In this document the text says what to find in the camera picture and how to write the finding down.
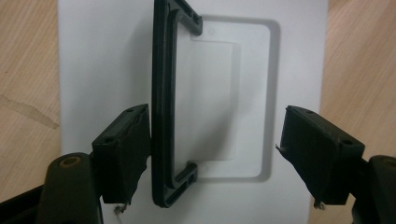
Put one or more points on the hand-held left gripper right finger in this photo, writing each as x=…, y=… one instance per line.
x=317, y=155

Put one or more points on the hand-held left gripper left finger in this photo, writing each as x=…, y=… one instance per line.
x=121, y=155

